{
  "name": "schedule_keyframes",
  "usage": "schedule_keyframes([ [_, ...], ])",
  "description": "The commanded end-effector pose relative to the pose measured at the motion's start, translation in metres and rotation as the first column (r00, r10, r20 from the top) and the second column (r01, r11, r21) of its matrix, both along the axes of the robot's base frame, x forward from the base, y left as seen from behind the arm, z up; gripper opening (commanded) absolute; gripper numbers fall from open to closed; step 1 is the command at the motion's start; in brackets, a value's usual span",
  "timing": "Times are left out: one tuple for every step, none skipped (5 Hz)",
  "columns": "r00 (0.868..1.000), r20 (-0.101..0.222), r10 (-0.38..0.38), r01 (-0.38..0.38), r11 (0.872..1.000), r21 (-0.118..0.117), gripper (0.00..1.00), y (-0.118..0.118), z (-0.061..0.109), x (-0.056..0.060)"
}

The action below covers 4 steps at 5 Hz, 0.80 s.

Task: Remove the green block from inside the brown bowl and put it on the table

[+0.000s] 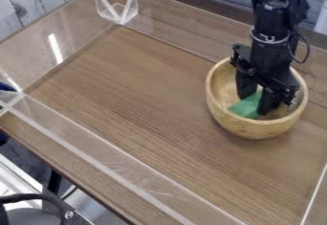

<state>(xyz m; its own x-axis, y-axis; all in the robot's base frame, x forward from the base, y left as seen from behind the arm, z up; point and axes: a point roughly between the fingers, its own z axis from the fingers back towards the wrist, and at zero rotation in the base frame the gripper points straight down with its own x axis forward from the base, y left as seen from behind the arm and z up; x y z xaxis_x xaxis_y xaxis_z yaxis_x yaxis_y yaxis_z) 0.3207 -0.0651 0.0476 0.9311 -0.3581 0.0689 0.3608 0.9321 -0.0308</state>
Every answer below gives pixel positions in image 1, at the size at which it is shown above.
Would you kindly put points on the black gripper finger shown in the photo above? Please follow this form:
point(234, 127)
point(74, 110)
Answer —
point(269, 102)
point(246, 85)

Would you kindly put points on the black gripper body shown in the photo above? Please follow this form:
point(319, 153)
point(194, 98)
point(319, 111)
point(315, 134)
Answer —
point(266, 61)

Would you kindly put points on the green rectangular block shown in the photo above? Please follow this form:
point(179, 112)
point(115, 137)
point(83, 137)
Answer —
point(244, 108)

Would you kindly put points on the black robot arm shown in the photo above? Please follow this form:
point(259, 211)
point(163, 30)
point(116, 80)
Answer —
point(277, 16)

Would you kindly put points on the brown wooden bowl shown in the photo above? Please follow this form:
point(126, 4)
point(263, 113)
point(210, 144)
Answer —
point(222, 99)

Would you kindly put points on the black table leg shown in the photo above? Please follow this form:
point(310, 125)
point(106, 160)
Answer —
point(54, 182)

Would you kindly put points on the clear acrylic enclosure wall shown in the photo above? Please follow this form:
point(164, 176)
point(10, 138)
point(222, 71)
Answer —
point(112, 77)

